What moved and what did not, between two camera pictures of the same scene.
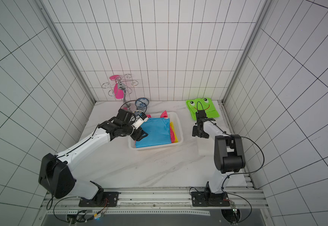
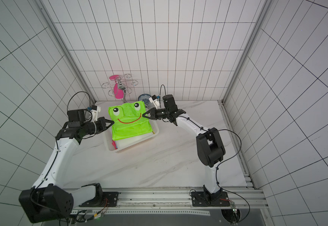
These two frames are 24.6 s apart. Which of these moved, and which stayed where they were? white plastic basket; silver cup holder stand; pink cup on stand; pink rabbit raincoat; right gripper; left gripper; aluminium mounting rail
Moved: right gripper; left gripper; white plastic basket; pink rabbit raincoat
Stayed: pink cup on stand; aluminium mounting rail; silver cup holder stand
